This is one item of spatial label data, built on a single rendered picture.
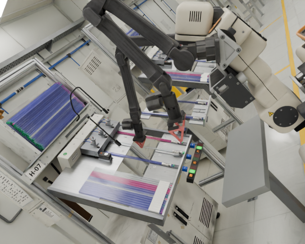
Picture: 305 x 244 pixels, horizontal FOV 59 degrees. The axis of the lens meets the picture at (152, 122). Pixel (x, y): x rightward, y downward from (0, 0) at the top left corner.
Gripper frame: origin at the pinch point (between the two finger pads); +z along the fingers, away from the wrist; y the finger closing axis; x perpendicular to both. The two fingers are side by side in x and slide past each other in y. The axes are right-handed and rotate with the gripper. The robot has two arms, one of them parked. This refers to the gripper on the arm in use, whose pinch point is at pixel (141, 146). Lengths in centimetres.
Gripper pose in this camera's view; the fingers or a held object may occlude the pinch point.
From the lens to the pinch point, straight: 181.2
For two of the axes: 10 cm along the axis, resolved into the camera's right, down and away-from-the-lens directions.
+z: 1.3, 8.3, 5.4
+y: -3.2, 5.5, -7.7
